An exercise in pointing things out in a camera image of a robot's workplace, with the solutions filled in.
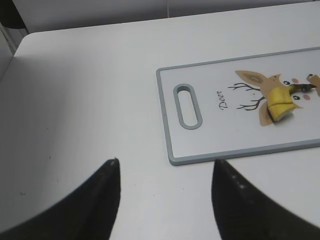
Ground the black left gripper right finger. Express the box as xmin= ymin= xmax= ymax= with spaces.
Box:
xmin=211 ymin=160 xmax=320 ymax=240

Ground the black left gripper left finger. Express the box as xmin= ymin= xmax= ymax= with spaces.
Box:
xmin=0 ymin=158 xmax=121 ymax=240

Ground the white cutting board grey rim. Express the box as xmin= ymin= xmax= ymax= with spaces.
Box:
xmin=156 ymin=47 xmax=320 ymax=166

